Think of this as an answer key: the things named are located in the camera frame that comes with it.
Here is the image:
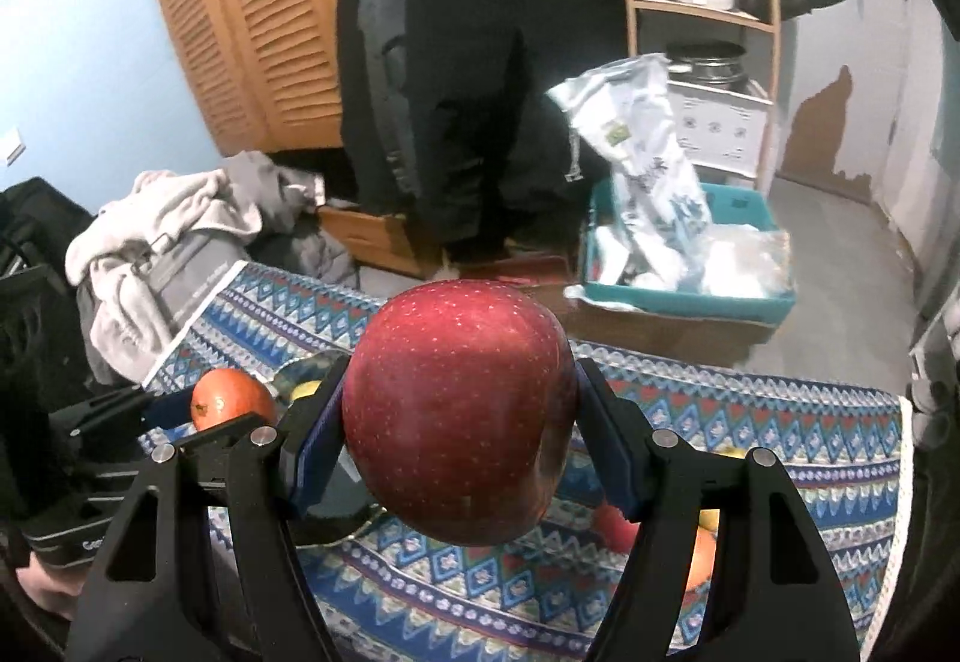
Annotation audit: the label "blue patterned tablecloth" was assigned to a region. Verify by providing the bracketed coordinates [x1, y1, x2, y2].
[139, 260, 916, 662]

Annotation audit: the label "orange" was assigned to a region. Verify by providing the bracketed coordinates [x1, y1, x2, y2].
[679, 527, 717, 592]

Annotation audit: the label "metal shoe rack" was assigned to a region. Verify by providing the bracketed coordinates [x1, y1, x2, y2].
[907, 272, 960, 453]

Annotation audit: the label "large cardboard box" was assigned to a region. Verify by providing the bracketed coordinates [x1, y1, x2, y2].
[562, 287, 777, 370]

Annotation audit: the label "grey crumpled garment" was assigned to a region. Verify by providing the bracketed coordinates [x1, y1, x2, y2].
[221, 152, 361, 288]

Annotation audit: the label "small tangerine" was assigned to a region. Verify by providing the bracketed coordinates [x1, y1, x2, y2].
[190, 368, 278, 434]

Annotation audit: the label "wooden louvered wardrobe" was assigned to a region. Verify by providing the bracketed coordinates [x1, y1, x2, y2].
[135, 0, 361, 157]

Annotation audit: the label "white rice bag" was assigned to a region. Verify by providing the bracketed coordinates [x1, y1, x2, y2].
[547, 53, 713, 292]

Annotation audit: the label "wooden drawer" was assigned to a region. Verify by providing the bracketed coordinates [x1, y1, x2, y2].
[319, 204, 451, 277]

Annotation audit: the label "dark glass bowl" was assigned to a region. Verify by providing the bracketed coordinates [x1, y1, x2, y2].
[266, 351, 391, 547]

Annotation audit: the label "white patterned storage box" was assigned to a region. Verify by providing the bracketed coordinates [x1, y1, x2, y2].
[667, 78, 772, 179]

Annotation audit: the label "person's left hand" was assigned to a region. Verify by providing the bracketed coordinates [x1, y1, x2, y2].
[15, 561, 87, 625]

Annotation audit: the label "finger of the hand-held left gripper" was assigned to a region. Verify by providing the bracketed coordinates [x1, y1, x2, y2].
[174, 413, 280, 464]
[46, 386, 197, 442]

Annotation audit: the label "dark grey jacket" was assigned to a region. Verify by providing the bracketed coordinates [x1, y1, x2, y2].
[352, 0, 410, 183]

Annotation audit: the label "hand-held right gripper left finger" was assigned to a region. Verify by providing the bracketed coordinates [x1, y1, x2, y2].
[67, 354, 353, 662]

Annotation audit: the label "clear plastic bags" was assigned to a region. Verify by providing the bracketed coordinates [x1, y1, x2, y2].
[690, 223, 794, 299]

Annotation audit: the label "pile of grey clothes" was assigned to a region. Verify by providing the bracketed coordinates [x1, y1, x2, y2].
[66, 170, 263, 385]

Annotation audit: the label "teal plastic crate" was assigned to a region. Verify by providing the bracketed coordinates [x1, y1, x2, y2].
[581, 180, 797, 325]

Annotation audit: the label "dark red apple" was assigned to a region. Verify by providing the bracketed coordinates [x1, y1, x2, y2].
[341, 279, 580, 547]

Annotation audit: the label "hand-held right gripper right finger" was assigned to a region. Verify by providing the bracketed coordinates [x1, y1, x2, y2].
[574, 358, 863, 662]

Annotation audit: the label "steel steamer pot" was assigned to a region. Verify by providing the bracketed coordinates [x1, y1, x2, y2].
[666, 41, 749, 87]

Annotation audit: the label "bright red apple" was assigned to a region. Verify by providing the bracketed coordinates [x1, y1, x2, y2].
[592, 501, 642, 554]

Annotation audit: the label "black hooded coat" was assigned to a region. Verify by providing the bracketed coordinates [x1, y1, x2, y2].
[334, 0, 631, 265]

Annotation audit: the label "wooden shelf unit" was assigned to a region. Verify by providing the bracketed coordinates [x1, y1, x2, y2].
[607, 0, 785, 190]

